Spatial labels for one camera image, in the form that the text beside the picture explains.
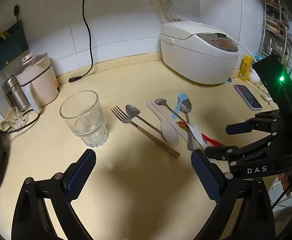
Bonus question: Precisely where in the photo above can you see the small clear glass cup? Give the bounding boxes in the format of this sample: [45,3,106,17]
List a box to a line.
[7,107,26,130]

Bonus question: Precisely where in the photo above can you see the fork with wooden handle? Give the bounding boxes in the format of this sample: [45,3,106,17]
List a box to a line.
[111,106,181,158]

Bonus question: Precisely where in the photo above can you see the long steel spoon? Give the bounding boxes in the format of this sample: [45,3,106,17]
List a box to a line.
[125,104,162,134]

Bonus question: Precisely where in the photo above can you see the black pot cord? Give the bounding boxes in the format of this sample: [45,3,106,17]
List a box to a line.
[1,112,40,133]

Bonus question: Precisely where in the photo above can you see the blue plastic spork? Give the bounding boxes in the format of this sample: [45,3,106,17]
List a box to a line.
[171,93,188,120]

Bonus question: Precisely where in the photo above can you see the yellow carton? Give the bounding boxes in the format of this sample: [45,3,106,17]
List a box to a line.
[239,56,253,81]

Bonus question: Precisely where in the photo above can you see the pink electric pot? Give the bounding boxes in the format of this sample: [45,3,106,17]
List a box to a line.
[14,53,59,114]

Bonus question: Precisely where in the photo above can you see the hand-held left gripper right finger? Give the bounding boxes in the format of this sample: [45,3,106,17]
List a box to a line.
[191,149,276,240]

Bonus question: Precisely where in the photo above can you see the smartphone with purple case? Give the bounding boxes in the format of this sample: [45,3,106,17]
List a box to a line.
[233,84,263,111]

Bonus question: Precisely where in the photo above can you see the stainless steel canister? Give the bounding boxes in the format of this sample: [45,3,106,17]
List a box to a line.
[2,76,30,112]

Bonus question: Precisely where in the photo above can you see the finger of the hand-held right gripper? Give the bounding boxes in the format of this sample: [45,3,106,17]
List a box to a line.
[225,110,286,135]
[204,134,278,166]

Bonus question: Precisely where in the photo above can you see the teal wall organizer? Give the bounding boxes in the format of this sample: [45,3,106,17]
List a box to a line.
[0,20,29,73]

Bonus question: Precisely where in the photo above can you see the small steel spoon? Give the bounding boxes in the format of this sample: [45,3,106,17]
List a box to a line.
[154,98,187,124]

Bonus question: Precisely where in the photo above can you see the metal kitchen rack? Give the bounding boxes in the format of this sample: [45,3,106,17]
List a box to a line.
[259,0,292,65]

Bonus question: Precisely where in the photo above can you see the white plastic paddle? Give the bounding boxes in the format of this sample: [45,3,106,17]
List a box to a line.
[187,123,207,148]

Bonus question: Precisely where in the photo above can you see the small gold fork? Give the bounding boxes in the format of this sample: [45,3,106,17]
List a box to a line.
[175,121,190,132]

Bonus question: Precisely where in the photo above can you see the person's right hand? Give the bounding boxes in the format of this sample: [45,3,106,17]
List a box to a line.
[278,172,292,194]

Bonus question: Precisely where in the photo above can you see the white rice cooker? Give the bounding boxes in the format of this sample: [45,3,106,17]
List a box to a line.
[159,21,239,85]

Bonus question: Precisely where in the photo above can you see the clear drinking glass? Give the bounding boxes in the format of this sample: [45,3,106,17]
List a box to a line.
[59,90,108,148]

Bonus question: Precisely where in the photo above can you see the black power cable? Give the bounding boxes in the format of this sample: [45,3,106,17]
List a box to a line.
[68,0,94,83]

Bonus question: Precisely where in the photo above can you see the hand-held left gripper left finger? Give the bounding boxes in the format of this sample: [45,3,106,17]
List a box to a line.
[11,149,97,240]

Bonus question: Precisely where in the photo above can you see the white round object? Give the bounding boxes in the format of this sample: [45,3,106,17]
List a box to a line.
[249,70,261,83]

